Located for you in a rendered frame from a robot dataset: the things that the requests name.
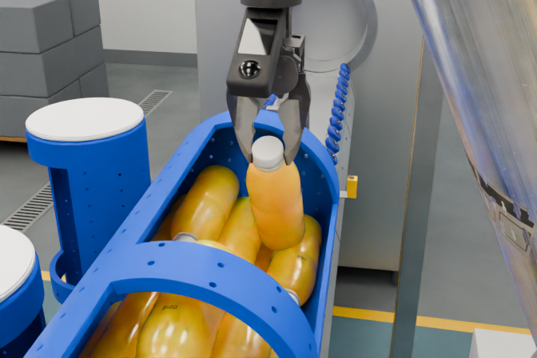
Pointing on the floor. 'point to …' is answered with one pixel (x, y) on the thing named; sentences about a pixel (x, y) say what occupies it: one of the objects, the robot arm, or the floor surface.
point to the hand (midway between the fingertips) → (268, 156)
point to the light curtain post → (417, 204)
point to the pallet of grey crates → (48, 37)
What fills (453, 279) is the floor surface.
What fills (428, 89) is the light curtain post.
